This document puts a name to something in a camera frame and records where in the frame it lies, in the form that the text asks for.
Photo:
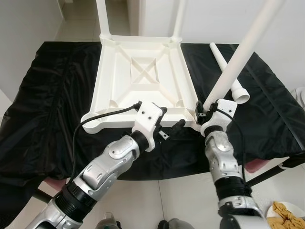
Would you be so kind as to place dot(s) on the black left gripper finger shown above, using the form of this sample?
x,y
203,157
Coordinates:
x,y
163,111
177,127

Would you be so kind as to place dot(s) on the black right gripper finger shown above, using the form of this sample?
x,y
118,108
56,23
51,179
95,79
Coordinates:
x,y
199,109

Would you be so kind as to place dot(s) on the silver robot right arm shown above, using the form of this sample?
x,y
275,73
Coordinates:
x,y
221,157

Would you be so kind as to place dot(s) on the pink cloth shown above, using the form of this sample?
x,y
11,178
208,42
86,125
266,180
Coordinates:
x,y
256,165
56,184

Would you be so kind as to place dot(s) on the grey robot left foot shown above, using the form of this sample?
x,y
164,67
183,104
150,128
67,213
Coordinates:
x,y
108,222

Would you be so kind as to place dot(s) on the black tablecloth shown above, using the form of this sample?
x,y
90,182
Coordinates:
x,y
43,105

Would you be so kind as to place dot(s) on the yellow cloth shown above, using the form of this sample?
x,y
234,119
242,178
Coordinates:
x,y
286,217

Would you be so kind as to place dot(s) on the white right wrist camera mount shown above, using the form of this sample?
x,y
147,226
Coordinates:
x,y
221,114

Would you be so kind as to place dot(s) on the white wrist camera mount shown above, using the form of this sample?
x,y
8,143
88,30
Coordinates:
x,y
148,119
221,114

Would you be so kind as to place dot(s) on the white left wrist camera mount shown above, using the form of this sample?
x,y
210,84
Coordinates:
x,y
148,119

